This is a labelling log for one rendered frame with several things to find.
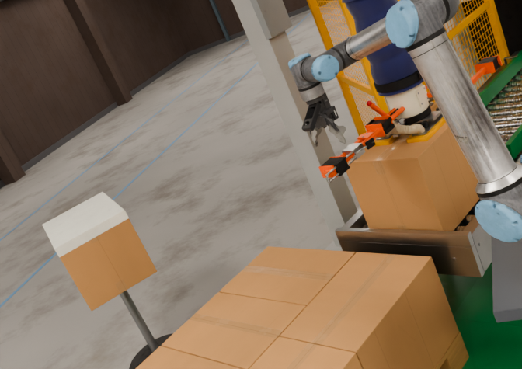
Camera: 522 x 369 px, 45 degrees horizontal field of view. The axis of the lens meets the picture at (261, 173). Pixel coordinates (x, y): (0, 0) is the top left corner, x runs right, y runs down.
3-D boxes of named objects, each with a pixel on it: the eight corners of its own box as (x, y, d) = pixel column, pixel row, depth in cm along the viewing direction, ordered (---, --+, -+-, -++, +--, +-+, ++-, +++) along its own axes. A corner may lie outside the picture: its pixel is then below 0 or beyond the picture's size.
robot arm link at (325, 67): (339, 46, 220) (319, 50, 231) (314, 61, 216) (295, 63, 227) (348, 71, 223) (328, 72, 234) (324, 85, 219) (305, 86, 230)
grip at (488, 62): (485, 67, 287) (481, 58, 286) (502, 64, 281) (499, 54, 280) (477, 75, 282) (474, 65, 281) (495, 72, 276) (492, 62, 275)
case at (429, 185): (431, 172, 331) (407, 105, 319) (503, 170, 301) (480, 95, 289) (371, 235, 296) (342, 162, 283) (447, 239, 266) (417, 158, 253)
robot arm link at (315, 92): (311, 89, 230) (293, 93, 238) (316, 101, 232) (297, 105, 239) (325, 79, 236) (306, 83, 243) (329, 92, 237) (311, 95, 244)
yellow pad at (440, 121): (441, 109, 293) (438, 99, 291) (461, 106, 286) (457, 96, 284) (407, 143, 272) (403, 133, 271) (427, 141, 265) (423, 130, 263)
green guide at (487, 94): (520, 56, 444) (517, 44, 441) (535, 53, 436) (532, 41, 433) (415, 165, 347) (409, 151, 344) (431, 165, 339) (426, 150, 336)
